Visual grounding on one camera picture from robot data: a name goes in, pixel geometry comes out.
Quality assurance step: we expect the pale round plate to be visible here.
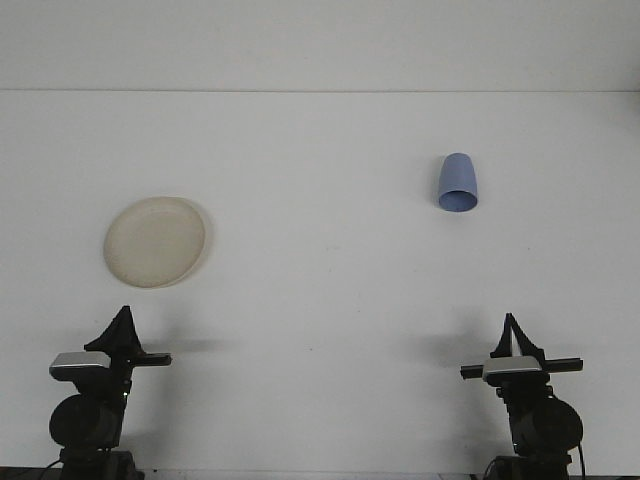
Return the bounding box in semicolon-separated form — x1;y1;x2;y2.
103;196;214;290

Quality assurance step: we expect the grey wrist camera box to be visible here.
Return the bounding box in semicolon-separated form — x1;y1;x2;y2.
482;355;545;380
48;351;112;381

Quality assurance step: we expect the pale blue cup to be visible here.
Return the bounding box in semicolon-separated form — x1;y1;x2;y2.
433;152;479;215

